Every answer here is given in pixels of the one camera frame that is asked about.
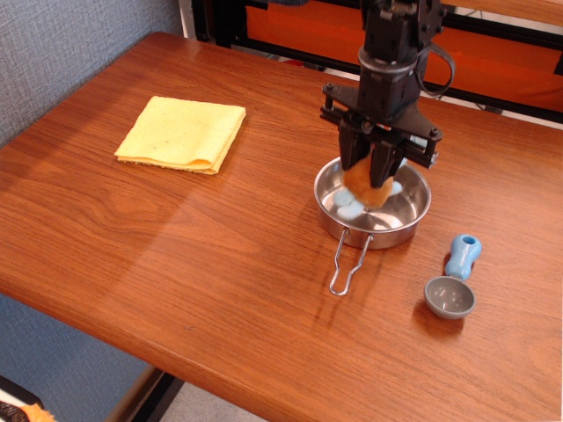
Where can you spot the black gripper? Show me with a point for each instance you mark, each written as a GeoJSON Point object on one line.
{"type": "Point", "coordinates": [382, 116]}

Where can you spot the blue and brown plush toy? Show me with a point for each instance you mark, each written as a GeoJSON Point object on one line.
{"type": "Point", "coordinates": [357, 194]}

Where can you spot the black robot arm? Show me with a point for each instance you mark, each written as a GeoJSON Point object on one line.
{"type": "Point", "coordinates": [400, 33]}

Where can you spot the folded yellow towel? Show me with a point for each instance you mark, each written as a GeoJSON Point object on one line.
{"type": "Point", "coordinates": [182, 135]}

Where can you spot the stainless steel pan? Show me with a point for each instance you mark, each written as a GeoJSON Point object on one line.
{"type": "Point", "coordinates": [350, 222]}

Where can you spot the orange fuzzy object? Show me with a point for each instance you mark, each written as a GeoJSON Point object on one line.
{"type": "Point", "coordinates": [25, 413]}

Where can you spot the orange panel black frame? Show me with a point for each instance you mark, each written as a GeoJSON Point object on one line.
{"type": "Point", "coordinates": [489, 59]}

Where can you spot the blue handled grey scoop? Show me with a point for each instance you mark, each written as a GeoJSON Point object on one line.
{"type": "Point", "coordinates": [449, 296]}

